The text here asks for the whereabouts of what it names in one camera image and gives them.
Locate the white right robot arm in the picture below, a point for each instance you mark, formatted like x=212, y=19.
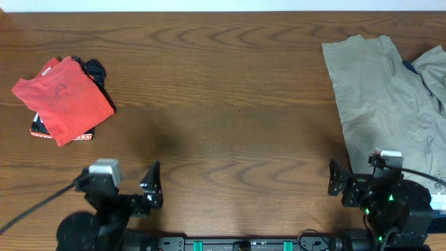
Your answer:
x=396, y=212

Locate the light blue folded garment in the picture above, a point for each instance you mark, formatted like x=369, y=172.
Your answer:
x=438, y=202

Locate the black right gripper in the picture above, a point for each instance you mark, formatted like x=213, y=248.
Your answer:
x=355, y=182

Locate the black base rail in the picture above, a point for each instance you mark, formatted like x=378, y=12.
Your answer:
x=308, y=240

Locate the khaki cargo shorts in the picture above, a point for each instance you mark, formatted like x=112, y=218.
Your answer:
x=387, y=103

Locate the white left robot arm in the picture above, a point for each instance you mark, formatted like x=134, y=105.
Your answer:
x=105, y=229

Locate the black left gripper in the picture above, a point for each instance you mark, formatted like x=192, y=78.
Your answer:
x=140, y=207

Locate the black folded printed jersey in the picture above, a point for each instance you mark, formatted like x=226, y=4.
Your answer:
x=97, y=73

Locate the red orange soccer t-shirt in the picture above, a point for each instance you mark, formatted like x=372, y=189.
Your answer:
x=66, y=98

